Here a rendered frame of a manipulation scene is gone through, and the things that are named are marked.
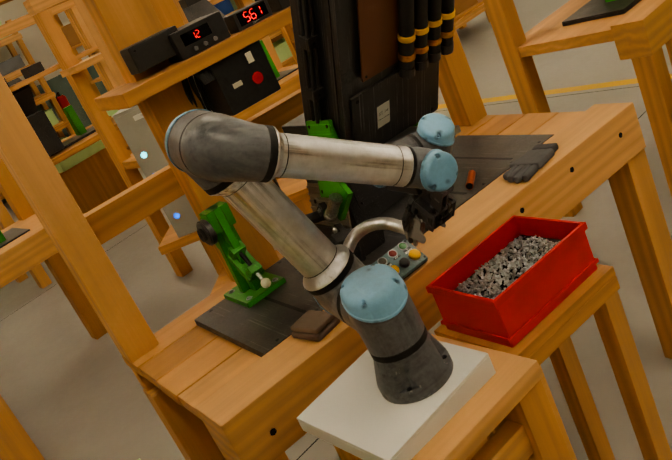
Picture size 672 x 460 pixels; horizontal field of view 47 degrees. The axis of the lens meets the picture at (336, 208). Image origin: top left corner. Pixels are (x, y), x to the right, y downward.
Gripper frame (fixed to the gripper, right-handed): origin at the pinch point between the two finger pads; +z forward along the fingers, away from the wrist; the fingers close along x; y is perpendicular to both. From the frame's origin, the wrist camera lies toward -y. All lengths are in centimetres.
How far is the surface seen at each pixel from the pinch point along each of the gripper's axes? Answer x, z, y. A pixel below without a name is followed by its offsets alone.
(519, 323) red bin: -4.2, -2.5, 33.1
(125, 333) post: -58, 40, -50
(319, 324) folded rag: -29.8, 9.9, -1.2
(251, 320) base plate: -34, 29, -24
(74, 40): 174, 388, -666
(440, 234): 13.2, 14.7, -3.0
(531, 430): -21, -2, 50
